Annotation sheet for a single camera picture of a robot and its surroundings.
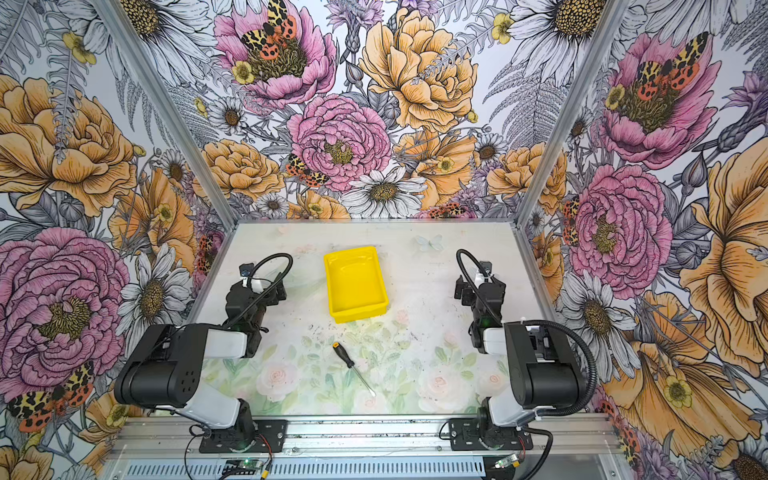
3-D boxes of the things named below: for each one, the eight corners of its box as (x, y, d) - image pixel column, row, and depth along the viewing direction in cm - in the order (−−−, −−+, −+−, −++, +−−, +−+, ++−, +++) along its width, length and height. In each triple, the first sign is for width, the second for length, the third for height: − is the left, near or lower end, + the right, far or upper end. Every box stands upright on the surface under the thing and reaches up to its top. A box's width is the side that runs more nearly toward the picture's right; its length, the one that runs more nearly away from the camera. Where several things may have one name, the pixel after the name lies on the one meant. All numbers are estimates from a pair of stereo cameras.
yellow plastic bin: (334, 326, 95) (331, 317, 90) (325, 261, 112) (322, 250, 107) (391, 313, 98) (391, 304, 93) (374, 252, 115) (374, 241, 110)
